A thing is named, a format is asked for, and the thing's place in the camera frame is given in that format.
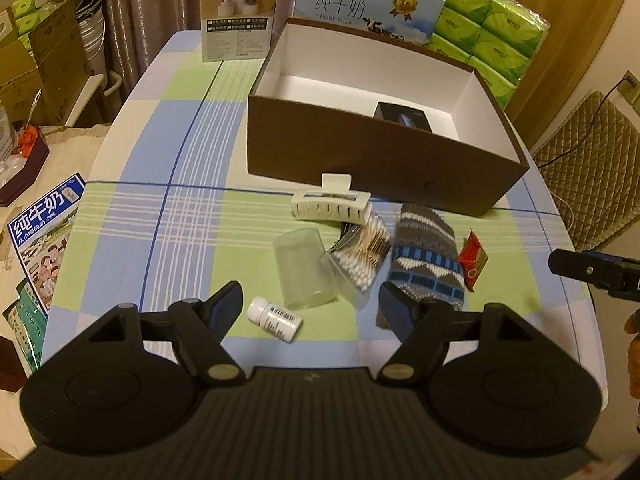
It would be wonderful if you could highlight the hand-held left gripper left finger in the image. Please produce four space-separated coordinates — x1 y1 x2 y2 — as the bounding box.
87 281 246 387

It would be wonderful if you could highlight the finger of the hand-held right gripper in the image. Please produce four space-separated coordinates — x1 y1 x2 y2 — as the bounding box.
548 249 623 283

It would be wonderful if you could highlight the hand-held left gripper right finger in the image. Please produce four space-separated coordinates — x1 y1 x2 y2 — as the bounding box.
377 282 533 382

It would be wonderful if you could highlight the white pill bottle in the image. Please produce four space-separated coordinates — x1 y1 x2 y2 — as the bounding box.
246 296 303 344

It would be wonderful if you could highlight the knitted patterned sock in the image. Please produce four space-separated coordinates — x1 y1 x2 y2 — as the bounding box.
375 204 466 331

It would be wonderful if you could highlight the red snack packet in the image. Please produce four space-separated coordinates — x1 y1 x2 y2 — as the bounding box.
459 230 489 292

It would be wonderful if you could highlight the white hair claw clip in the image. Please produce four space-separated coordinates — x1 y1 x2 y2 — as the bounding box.
291 173 372 225

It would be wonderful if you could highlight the brown cardboard box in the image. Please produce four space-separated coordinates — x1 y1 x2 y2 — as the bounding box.
246 16 529 219

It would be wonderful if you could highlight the person's right hand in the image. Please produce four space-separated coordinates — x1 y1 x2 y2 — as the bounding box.
624 309 640 357

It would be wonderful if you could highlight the cotton swab pack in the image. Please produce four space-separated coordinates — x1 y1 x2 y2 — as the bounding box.
320 214 392 308

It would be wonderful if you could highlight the clear plastic cup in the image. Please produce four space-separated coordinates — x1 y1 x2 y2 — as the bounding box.
273 227 337 309

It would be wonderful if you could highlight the black hair pin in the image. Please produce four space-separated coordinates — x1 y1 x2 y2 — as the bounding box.
339 222 364 250

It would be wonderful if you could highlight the quilted chair cushion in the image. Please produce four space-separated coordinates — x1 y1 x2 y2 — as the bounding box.
532 90 640 252

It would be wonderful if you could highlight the flat blue printed carton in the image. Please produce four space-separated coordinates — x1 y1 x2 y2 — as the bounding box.
7 172 87 317

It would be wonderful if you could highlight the small black box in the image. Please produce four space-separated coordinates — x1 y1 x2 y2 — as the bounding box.
374 101 435 133

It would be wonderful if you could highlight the flat green printed carton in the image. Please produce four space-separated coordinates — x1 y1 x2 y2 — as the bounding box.
1 277 49 374

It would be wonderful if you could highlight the dark wooden box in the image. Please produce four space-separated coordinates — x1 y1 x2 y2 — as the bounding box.
0 127 51 208

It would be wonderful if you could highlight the bundle of green tissue packets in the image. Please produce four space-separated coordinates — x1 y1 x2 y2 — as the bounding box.
427 0 551 111

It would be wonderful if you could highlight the wooden door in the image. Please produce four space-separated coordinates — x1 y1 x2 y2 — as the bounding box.
500 0 640 147

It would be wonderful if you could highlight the orange toy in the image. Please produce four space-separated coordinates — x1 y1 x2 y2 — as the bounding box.
15 125 42 157

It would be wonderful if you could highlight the beige product box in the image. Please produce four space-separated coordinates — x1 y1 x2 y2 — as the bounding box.
201 0 282 63

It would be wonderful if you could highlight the striped white bag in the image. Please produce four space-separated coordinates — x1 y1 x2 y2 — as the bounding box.
74 0 109 81

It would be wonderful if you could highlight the large plain cardboard box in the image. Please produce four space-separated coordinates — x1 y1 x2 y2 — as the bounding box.
0 0 94 126

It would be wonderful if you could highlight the brown curtain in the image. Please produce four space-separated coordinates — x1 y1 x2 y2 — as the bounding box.
102 0 312 106

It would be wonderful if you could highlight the pile of small tissue packs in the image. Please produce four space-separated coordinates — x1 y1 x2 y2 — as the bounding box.
0 0 64 37

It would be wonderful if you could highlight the white cable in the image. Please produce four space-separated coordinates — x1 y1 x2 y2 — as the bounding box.
549 179 577 222

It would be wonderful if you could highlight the black cable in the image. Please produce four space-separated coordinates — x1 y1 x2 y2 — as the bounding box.
535 77 632 167

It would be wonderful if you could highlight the wall socket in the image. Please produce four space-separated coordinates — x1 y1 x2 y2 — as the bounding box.
617 71 640 99

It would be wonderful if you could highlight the blue milk carton with handle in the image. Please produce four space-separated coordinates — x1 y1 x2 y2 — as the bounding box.
292 0 446 48

